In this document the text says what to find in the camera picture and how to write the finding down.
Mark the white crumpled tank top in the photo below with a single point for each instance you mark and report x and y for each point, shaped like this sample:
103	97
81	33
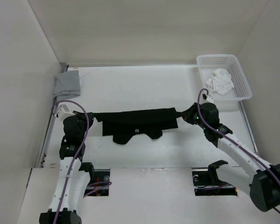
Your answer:
220	81

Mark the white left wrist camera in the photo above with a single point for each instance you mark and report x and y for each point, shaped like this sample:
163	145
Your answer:
63	112

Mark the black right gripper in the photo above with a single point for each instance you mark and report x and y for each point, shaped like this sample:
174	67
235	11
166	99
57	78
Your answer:
187	114

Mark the folded grey tank top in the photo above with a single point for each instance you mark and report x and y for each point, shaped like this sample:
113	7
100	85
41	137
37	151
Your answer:
67	85

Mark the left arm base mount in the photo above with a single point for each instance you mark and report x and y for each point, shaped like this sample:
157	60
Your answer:
99	184

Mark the white plastic basket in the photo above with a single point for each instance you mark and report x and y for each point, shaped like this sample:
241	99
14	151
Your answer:
208	63

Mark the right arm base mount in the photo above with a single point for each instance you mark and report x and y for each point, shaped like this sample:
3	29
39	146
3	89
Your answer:
207	183

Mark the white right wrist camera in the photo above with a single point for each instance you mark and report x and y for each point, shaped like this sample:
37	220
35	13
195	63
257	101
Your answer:
206	98

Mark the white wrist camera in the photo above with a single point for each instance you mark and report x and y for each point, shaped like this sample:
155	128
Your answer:
206	98
63	112

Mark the black tank top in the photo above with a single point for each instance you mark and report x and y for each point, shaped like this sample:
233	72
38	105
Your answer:
122	126

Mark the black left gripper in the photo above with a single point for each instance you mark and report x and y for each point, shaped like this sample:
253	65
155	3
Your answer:
82	117

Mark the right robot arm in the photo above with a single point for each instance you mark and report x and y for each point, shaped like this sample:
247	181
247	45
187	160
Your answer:
261	181

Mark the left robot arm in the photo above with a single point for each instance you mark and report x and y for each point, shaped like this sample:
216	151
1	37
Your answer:
74	174

